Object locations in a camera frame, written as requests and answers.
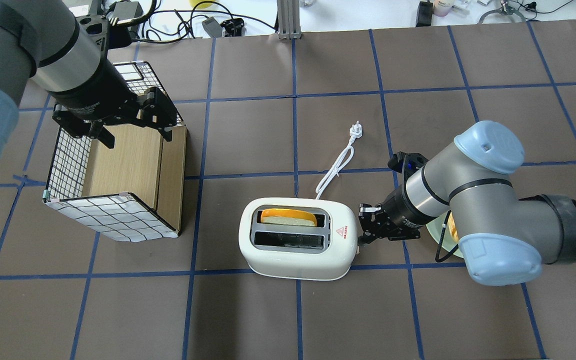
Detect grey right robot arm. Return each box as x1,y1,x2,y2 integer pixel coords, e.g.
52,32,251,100
358,120,576,286

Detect black cables on bench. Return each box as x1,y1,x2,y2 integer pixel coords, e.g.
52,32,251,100
103,0,276,45

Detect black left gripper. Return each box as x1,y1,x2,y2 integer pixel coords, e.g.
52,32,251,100
52,64,178,150

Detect yellow bread slice in toaster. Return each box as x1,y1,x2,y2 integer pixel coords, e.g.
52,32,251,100
259,208,318,227

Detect pale green round plate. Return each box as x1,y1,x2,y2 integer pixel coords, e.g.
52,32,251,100
425,210,463,259

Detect grid-cloth wooden storage box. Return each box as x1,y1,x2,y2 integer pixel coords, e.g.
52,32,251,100
42,61,187,242

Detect golden triangular pastry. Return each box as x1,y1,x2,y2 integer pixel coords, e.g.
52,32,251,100
446,212,460,243

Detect grey device on bench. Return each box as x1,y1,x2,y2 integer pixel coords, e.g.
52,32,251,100
201,17,224,38

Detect aluminium frame post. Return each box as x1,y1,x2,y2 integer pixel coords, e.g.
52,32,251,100
276,0,302,40

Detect black power adapter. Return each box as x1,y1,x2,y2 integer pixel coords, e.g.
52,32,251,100
414,0,434,28

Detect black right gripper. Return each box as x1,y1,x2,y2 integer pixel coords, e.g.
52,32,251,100
358,187,423,245

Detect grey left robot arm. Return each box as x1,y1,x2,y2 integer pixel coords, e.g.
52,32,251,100
0,0,179,157

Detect white power cord with plug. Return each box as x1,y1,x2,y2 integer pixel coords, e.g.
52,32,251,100
314,121,364,201

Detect white two-slot toaster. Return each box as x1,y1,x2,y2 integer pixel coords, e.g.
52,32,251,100
238,197,358,281

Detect black wrist camera, right arm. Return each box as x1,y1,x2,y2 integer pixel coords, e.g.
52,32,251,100
387,151,429,179

